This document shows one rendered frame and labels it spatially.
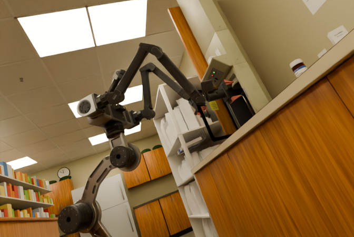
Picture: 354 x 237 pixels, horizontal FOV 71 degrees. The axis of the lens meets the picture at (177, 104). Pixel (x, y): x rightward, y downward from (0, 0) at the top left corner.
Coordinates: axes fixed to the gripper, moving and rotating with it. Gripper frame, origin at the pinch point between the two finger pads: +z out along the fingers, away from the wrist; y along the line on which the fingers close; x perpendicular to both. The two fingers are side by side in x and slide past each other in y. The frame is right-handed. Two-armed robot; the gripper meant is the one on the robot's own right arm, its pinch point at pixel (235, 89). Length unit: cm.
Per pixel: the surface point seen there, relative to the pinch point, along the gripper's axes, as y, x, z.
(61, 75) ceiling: 144, 162, -115
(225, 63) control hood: 23.5, 9.0, 7.7
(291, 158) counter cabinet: -48, -38, -15
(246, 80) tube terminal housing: 7.4, 9.0, 15.8
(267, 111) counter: -29, -43, -18
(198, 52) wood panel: 59, 46, 11
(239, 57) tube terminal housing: 25.6, 8.9, 19.8
